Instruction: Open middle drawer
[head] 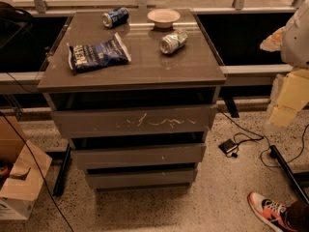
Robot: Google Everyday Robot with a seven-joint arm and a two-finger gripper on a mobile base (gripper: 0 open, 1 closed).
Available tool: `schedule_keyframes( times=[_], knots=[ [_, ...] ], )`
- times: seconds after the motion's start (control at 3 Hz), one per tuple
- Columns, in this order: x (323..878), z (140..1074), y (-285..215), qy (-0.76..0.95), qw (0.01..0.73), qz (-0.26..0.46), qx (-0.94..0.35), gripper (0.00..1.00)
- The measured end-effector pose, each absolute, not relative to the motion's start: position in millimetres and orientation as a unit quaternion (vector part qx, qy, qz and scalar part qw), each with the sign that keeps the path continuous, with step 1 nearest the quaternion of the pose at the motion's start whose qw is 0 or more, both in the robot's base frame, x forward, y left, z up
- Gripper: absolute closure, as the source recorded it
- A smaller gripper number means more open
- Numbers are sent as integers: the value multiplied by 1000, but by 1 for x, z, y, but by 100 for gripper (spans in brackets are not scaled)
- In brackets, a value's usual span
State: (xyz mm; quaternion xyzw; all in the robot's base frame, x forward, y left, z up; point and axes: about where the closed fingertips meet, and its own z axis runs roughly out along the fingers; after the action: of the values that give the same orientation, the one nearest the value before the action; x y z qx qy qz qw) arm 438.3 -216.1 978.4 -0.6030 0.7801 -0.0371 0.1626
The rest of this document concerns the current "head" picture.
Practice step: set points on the grey drawer cabinet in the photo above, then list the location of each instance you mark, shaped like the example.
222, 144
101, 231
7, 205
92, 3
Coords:
191, 76

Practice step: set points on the black power adapter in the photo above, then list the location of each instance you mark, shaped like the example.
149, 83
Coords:
228, 146

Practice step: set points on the grey top drawer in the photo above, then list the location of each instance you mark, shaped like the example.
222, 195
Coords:
134, 121

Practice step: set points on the white bowl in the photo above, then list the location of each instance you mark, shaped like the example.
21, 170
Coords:
163, 18

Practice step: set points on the black bar on floor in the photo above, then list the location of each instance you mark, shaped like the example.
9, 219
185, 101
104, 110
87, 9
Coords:
299, 180

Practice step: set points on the grey bottom drawer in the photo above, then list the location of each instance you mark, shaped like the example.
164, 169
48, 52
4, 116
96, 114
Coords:
130, 180

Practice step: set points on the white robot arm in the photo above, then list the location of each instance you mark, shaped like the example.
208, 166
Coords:
295, 41

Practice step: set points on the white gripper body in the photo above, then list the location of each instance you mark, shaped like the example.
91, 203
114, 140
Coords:
296, 41

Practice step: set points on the blue chip bag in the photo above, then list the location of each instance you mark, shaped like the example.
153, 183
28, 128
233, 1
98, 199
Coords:
91, 57

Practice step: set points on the black table leg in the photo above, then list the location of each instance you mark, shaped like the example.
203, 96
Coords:
64, 158

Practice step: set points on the cardboard box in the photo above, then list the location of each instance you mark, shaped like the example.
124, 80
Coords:
23, 168

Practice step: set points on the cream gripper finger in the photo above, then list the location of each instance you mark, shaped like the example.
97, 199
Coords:
273, 42
293, 97

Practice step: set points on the orange white sneaker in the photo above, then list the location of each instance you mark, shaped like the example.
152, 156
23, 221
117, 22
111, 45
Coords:
272, 213

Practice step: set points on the grey drawer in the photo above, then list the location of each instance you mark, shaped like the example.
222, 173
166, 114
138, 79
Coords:
139, 156
134, 121
130, 180

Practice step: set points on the white green soda can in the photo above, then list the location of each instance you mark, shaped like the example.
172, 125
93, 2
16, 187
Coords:
174, 41

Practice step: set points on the blue soda can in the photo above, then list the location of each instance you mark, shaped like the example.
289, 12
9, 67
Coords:
116, 17

